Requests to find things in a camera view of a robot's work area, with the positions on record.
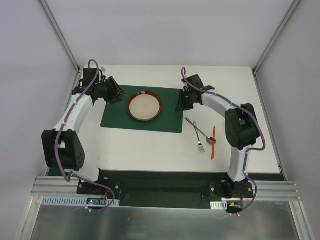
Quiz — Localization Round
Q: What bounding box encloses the green placemat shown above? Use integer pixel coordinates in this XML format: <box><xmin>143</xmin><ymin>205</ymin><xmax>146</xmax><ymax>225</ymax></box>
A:
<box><xmin>100</xmin><ymin>85</ymin><xmax>184</xmax><ymax>134</ymax></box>

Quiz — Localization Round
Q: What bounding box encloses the red rimmed beige plate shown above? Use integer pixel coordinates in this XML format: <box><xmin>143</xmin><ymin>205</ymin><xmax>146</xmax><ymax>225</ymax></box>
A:
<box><xmin>126</xmin><ymin>91</ymin><xmax>163</xmax><ymax>122</ymax></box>

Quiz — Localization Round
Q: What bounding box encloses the silver fork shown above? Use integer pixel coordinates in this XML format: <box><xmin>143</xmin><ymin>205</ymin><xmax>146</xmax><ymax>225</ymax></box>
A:
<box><xmin>193</xmin><ymin>121</ymin><xmax>205</xmax><ymax>153</ymax></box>

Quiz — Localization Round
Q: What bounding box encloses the copper spoon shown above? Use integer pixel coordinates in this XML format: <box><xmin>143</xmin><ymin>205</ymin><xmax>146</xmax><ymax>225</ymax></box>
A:
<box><xmin>185</xmin><ymin>117</ymin><xmax>213</xmax><ymax>145</ymax></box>

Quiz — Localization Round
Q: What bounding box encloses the orange knife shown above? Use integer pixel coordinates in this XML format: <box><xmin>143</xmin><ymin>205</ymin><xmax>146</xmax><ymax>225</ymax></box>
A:
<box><xmin>211</xmin><ymin>126</ymin><xmax>217</xmax><ymax>160</ymax></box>

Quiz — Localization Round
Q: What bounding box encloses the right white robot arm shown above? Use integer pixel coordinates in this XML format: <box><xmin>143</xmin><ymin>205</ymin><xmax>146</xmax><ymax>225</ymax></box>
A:
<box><xmin>176</xmin><ymin>72</ymin><xmax>261</xmax><ymax>199</ymax></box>

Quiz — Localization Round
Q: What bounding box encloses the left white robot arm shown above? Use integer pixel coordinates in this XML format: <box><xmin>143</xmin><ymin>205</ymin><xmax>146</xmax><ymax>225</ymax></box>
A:
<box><xmin>41</xmin><ymin>67</ymin><xmax>126</xmax><ymax>195</ymax></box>

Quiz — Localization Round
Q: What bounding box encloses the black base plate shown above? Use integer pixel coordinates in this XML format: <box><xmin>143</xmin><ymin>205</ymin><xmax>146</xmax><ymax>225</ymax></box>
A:
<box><xmin>76</xmin><ymin>170</ymin><xmax>254</xmax><ymax>209</ymax></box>

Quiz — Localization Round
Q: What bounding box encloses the left aluminium frame post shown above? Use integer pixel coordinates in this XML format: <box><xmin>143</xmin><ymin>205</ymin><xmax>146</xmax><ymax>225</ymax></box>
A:
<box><xmin>37</xmin><ymin>0</ymin><xmax>81</xmax><ymax>73</ymax></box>

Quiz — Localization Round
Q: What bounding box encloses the aluminium frame post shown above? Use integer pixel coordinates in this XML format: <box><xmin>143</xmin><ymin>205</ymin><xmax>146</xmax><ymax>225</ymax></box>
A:
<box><xmin>252</xmin><ymin>0</ymin><xmax>303</xmax><ymax>76</ymax></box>
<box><xmin>37</xmin><ymin>0</ymin><xmax>81</xmax><ymax>73</ymax></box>

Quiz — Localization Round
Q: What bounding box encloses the right white cable duct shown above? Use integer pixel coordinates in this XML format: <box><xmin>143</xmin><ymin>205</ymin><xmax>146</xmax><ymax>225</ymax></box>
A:
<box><xmin>210</xmin><ymin>200</ymin><xmax>228</xmax><ymax>211</ymax></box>

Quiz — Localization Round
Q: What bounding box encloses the white cable duct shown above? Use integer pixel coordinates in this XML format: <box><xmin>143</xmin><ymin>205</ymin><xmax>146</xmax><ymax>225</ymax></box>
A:
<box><xmin>210</xmin><ymin>200</ymin><xmax>228</xmax><ymax>211</ymax></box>
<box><xmin>42</xmin><ymin>196</ymin><xmax>120</xmax><ymax>208</ymax></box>

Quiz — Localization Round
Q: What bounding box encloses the aluminium front rail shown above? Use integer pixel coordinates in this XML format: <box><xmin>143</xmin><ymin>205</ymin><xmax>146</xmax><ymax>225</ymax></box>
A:
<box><xmin>31</xmin><ymin>176</ymin><xmax>302</xmax><ymax>202</ymax></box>

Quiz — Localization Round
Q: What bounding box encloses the right aluminium frame post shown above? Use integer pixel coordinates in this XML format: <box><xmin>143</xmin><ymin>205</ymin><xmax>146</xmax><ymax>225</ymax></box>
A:
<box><xmin>252</xmin><ymin>0</ymin><xmax>303</xmax><ymax>76</ymax></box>

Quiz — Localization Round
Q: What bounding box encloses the left white cable duct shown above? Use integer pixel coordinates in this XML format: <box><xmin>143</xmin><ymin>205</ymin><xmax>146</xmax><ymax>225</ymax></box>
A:
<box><xmin>42</xmin><ymin>196</ymin><xmax>120</xmax><ymax>208</ymax></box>

